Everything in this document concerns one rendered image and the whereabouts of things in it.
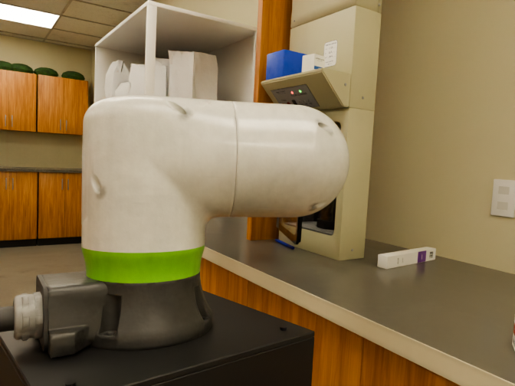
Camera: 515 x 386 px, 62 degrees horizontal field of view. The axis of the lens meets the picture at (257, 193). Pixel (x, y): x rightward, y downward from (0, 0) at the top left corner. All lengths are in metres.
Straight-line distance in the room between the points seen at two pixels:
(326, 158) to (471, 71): 1.22
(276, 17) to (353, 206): 0.75
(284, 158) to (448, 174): 1.24
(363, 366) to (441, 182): 0.86
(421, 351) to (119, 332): 0.55
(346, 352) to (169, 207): 0.67
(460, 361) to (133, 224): 0.57
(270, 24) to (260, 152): 1.26
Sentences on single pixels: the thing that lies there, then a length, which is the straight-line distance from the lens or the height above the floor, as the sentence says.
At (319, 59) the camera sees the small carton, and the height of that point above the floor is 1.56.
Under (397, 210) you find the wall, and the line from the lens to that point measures 1.76.
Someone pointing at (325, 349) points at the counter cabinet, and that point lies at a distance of 1.06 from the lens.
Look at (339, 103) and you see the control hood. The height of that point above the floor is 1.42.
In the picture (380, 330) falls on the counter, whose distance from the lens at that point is 0.89.
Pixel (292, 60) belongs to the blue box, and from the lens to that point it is 1.48.
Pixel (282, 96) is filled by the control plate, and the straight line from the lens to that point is 1.50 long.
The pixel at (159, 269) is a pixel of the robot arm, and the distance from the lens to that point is 0.44.
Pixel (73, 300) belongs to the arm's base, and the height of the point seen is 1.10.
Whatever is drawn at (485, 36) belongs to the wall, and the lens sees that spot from 1.65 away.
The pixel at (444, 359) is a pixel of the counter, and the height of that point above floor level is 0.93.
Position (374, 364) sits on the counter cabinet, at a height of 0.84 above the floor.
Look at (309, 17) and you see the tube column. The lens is 1.58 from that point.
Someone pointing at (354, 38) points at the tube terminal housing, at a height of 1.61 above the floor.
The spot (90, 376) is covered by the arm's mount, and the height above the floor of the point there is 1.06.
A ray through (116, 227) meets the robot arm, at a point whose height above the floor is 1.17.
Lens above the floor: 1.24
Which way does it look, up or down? 5 degrees down
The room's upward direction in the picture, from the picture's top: 3 degrees clockwise
